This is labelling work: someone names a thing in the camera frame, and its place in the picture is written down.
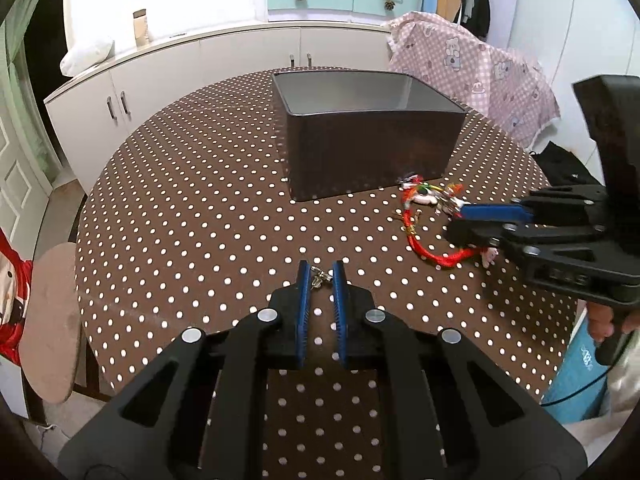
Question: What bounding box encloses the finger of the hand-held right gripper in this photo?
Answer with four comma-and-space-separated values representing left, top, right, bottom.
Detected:
452, 185, 608, 228
445, 219, 608, 271

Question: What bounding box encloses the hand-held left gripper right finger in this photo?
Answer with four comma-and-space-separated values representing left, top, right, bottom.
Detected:
331, 260, 587, 480

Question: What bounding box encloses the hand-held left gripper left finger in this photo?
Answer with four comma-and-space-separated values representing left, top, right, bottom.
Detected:
57, 260, 313, 480

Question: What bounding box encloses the red string bracelet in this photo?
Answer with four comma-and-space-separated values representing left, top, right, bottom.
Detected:
402, 210, 501, 268

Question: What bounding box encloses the colourful charm bracelet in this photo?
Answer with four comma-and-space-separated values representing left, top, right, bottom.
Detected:
397, 174, 468, 216

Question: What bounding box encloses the dark rectangular storage box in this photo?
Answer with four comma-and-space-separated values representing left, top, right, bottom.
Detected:
271, 70, 468, 203

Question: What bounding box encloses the person's right hand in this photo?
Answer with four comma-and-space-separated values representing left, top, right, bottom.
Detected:
586, 302, 617, 343

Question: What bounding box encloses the black bag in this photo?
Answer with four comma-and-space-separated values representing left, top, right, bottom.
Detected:
530, 141, 606, 188

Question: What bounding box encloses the brown polka dot tablecloth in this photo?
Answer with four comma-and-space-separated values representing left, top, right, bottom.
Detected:
75, 66, 581, 480

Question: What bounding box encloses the pink printed cloth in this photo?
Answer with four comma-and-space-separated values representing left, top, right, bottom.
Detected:
387, 11, 561, 148

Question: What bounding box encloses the white wardrobe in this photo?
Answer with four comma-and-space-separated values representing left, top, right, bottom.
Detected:
487, 0, 636, 91

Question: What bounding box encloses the blue bag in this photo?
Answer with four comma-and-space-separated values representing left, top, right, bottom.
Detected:
542, 310, 613, 421

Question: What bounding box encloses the round wooden stool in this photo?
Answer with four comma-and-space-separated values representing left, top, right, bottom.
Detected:
19, 242, 83, 403

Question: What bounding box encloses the long white low cabinet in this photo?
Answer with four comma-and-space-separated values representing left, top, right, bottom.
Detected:
44, 20, 396, 196

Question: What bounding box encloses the red printed chair cover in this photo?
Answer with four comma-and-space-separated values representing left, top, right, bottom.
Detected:
0, 227, 36, 366

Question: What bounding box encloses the white panel door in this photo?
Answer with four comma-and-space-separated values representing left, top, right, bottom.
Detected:
0, 50, 66, 261

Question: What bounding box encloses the beige bottle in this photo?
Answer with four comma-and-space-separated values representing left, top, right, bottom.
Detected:
132, 9, 150, 45

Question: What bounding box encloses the white pillow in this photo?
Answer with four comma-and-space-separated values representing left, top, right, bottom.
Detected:
60, 35, 115, 77

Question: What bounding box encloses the green curtain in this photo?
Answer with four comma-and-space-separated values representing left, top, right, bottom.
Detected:
0, 0, 66, 126

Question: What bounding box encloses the black cable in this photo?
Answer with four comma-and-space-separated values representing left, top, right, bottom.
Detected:
542, 365, 613, 408

